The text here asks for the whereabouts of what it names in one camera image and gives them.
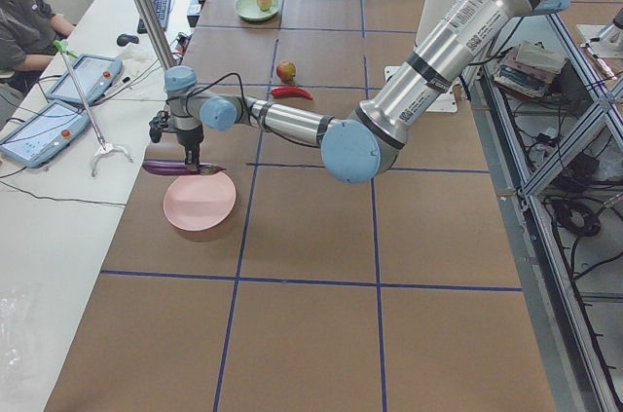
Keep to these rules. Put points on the far teach pendant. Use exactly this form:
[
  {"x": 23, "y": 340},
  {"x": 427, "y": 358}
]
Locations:
[{"x": 96, "y": 75}]

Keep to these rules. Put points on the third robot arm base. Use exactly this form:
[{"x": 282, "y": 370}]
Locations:
[{"x": 605, "y": 40}]

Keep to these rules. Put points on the purple eggplant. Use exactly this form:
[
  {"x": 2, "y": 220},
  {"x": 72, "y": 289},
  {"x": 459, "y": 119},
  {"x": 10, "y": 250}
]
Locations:
[{"x": 175, "y": 168}]

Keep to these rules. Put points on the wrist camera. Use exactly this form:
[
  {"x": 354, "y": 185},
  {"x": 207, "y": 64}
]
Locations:
[{"x": 158, "y": 126}]

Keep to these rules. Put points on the teach pendant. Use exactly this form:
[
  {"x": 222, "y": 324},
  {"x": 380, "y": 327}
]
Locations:
[
  {"x": 38, "y": 140},
  {"x": 96, "y": 75}
]

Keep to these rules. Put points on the red chili pepper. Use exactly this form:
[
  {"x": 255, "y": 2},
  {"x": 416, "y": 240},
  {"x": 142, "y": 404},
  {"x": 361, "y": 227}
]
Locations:
[{"x": 290, "y": 92}]

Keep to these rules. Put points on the green plate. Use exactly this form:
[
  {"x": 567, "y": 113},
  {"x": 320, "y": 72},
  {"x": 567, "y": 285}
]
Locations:
[{"x": 248, "y": 10}]

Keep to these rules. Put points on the stack of books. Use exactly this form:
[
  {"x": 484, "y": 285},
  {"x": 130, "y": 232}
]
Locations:
[{"x": 529, "y": 69}]

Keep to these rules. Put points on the seated person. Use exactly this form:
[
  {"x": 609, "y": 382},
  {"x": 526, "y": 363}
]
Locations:
[{"x": 29, "y": 29}]

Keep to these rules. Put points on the aluminium frame rail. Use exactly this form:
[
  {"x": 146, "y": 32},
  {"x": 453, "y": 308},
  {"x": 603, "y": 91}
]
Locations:
[{"x": 557, "y": 160}]

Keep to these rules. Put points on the near teach pendant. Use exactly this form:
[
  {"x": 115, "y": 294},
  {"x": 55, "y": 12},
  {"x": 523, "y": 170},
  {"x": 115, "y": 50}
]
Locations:
[{"x": 38, "y": 140}]

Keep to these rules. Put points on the yellow pink peach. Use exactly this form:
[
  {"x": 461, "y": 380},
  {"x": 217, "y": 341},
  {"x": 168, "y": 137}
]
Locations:
[{"x": 264, "y": 5}]

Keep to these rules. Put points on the black keyboard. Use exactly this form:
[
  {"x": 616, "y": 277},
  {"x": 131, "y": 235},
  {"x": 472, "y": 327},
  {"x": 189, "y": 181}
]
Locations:
[{"x": 162, "y": 10}]

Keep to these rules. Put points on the black computer mouse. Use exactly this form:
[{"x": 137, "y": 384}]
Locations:
[{"x": 125, "y": 39}]

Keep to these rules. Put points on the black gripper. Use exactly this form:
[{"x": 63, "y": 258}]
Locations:
[{"x": 190, "y": 139}]

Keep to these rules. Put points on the red yellow pomegranate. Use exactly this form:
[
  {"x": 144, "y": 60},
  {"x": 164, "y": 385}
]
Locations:
[{"x": 286, "y": 71}]

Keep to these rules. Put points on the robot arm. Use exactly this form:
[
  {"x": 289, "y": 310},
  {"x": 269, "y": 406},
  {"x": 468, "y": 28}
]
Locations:
[{"x": 368, "y": 141}]

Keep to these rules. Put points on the aluminium frame post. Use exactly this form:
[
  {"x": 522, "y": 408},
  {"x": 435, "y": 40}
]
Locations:
[{"x": 146, "y": 8}]

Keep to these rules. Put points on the pink plate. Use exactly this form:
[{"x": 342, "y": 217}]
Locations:
[{"x": 199, "y": 202}]

